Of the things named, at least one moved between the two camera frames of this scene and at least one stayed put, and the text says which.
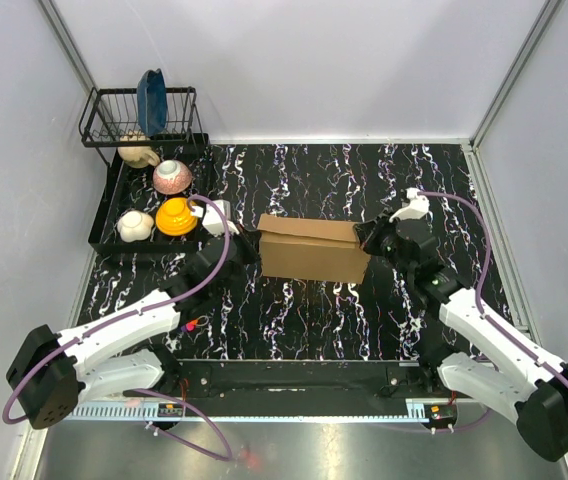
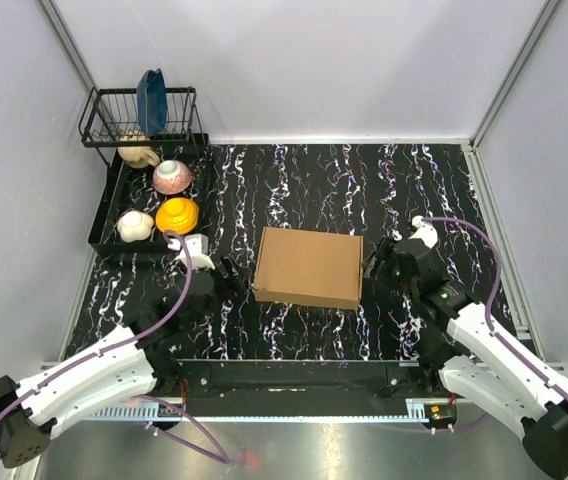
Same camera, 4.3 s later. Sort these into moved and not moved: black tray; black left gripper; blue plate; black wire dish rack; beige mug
Moved: black left gripper
Not moved: blue plate; beige mug; black wire dish rack; black tray
